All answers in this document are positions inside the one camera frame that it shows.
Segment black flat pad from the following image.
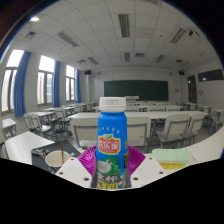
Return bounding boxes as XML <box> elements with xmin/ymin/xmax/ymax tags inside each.
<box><xmin>30</xmin><ymin>139</ymin><xmax>82</xmax><ymax>173</ymax></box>

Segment blue white-capped drink bottle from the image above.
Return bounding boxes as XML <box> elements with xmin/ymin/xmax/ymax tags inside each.
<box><xmin>94</xmin><ymin>96</ymin><xmax>132</xmax><ymax>190</ymax></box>

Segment ceiling light panels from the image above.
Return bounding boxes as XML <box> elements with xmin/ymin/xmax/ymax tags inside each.
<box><xmin>28</xmin><ymin>13</ymin><xmax>188</xmax><ymax>64</ymax></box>

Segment wide blue curtain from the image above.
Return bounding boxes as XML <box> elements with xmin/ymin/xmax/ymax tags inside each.
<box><xmin>13</xmin><ymin>50</ymin><xmax>32</xmax><ymax>118</ymax></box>

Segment long dark wall window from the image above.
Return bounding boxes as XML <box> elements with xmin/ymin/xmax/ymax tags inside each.
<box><xmin>197</xmin><ymin>68</ymin><xmax>224</xmax><ymax>83</ymax></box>

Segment dark green blackboard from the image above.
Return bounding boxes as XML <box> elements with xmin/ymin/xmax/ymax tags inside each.
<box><xmin>103</xmin><ymin>79</ymin><xmax>169</xmax><ymax>102</ymax></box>

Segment dark door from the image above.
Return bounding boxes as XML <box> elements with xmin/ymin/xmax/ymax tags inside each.
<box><xmin>187</xmin><ymin>74</ymin><xmax>198</xmax><ymax>104</ymax></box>

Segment white classroom desks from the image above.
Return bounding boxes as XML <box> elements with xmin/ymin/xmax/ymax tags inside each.
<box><xmin>1</xmin><ymin>99</ymin><xmax>221</xmax><ymax>141</ymax></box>

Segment large bright window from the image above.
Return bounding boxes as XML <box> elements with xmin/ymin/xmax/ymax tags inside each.
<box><xmin>36</xmin><ymin>54</ymin><xmax>56</xmax><ymax>106</ymax></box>
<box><xmin>65</xmin><ymin>64</ymin><xmax>77</xmax><ymax>102</ymax></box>
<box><xmin>0</xmin><ymin>49</ymin><xmax>25</xmax><ymax>114</ymax></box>

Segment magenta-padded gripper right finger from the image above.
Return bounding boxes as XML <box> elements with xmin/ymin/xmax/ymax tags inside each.
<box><xmin>126</xmin><ymin>145</ymin><xmax>170</xmax><ymax>190</ymax></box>

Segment thin brown stir stick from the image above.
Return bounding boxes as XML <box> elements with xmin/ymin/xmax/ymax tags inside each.
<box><xmin>60</xmin><ymin>139</ymin><xmax>65</xmax><ymax>164</ymax></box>

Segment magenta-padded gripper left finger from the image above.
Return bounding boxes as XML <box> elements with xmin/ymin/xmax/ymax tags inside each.
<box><xmin>54</xmin><ymin>145</ymin><xmax>100</xmax><ymax>190</ymax></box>

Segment narrow blue curtain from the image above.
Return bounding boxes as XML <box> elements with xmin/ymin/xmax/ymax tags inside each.
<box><xmin>75</xmin><ymin>69</ymin><xmax>82</xmax><ymax>104</ymax></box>
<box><xmin>53</xmin><ymin>69</ymin><xmax>62</xmax><ymax>108</ymax></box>

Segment green and yellow sponge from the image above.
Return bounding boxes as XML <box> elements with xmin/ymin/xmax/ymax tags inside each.
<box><xmin>151</xmin><ymin>148</ymin><xmax>190</xmax><ymax>170</ymax></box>

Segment white classroom chairs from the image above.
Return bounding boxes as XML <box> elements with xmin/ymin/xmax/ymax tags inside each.
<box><xmin>23</xmin><ymin>101</ymin><xmax>224</xmax><ymax>152</ymax></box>

